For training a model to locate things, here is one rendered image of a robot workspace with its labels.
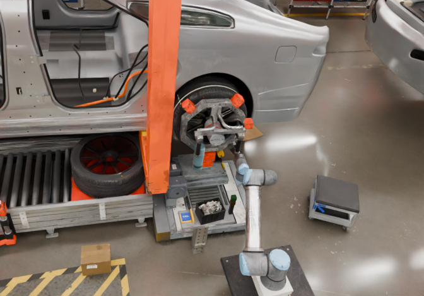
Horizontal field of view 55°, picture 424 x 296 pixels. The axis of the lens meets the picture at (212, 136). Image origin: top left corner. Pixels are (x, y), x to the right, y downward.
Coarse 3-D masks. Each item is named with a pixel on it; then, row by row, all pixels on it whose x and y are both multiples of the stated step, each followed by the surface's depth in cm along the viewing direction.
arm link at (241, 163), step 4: (236, 160) 350; (240, 160) 346; (244, 160) 347; (236, 164) 350; (240, 164) 344; (244, 164) 343; (240, 168) 342; (244, 168) 342; (248, 168) 343; (240, 172) 344; (244, 172) 345
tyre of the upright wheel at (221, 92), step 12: (192, 84) 339; (204, 84) 336; (216, 84) 337; (228, 84) 346; (180, 96) 339; (192, 96) 330; (204, 96) 330; (216, 96) 333; (228, 96) 336; (180, 108) 333; (240, 108) 348; (180, 120) 341
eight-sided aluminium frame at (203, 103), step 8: (200, 104) 329; (208, 104) 326; (216, 104) 328; (224, 104) 331; (232, 104) 331; (192, 112) 328; (240, 112) 340; (184, 120) 331; (184, 128) 338; (184, 136) 343; (232, 136) 363; (192, 144) 351; (208, 144) 364; (224, 144) 361
